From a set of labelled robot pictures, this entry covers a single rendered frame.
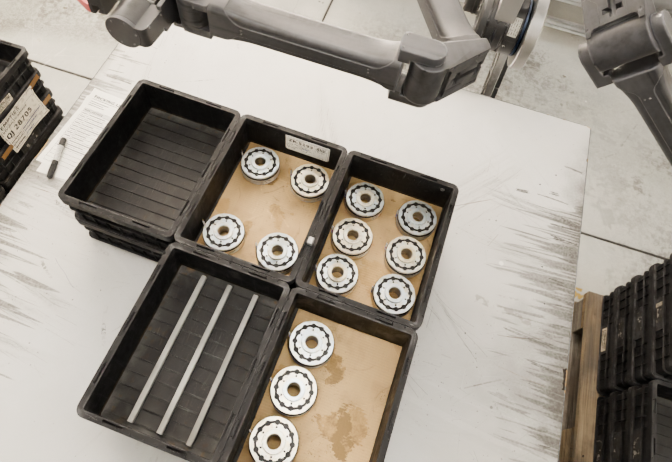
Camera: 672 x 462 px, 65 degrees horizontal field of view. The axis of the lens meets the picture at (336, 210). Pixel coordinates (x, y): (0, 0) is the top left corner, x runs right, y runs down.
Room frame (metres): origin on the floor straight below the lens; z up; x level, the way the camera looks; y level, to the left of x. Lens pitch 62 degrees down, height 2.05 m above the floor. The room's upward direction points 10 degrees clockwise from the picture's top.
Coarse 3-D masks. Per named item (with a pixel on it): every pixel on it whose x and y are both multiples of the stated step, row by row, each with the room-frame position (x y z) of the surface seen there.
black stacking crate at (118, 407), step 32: (192, 256) 0.43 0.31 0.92; (160, 288) 0.36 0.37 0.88; (192, 288) 0.39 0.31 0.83; (224, 288) 0.40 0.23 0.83; (256, 288) 0.40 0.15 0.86; (160, 320) 0.30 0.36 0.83; (192, 320) 0.31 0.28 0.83; (224, 320) 0.32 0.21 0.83; (256, 320) 0.34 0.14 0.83; (128, 352) 0.21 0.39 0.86; (160, 352) 0.23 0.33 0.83; (192, 352) 0.24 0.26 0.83; (224, 352) 0.25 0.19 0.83; (256, 352) 0.26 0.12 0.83; (128, 384) 0.15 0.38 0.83; (160, 384) 0.16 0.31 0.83; (192, 384) 0.17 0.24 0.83; (224, 384) 0.18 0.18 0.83; (128, 416) 0.09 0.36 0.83; (160, 416) 0.10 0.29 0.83; (192, 416) 0.11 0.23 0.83; (224, 416) 0.12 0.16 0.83; (192, 448) 0.05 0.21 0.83
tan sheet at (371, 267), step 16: (384, 192) 0.74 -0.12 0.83; (384, 208) 0.69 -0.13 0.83; (336, 224) 0.62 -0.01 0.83; (368, 224) 0.64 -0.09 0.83; (384, 224) 0.65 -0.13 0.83; (384, 240) 0.60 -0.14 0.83; (432, 240) 0.62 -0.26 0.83; (320, 256) 0.52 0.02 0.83; (368, 256) 0.55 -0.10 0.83; (336, 272) 0.49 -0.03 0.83; (368, 272) 0.50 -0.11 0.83; (384, 272) 0.51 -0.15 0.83; (368, 288) 0.46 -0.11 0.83; (416, 288) 0.48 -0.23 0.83; (368, 304) 0.42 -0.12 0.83
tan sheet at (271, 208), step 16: (256, 144) 0.83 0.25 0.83; (288, 160) 0.79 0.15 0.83; (304, 160) 0.80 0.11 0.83; (240, 176) 0.71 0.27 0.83; (288, 176) 0.74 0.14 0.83; (224, 192) 0.66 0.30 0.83; (240, 192) 0.67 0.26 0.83; (256, 192) 0.67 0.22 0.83; (272, 192) 0.68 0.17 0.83; (288, 192) 0.69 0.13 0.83; (224, 208) 0.61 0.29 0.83; (240, 208) 0.62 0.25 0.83; (256, 208) 0.63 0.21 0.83; (272, 208) 0.64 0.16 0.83; (288, 208) 0.64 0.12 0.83; (304, 208) 0.65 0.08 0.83; (256, 224) 0.58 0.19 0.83; (272, 224) 0.59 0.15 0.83; (288, 224) 0.60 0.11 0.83; (304, 224) 0.61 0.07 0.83; (256, 240) 0.54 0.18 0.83; (240, 256) 0.49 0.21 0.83; (288, 272) 0.47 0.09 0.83
